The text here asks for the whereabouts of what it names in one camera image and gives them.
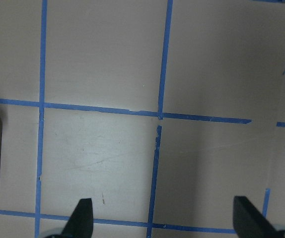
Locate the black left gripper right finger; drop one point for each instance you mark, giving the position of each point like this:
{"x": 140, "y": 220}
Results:
{"x": 248, "y": 222}

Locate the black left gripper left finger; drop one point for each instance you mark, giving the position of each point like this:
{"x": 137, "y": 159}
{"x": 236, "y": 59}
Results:
{"x": 80, "y": 223}

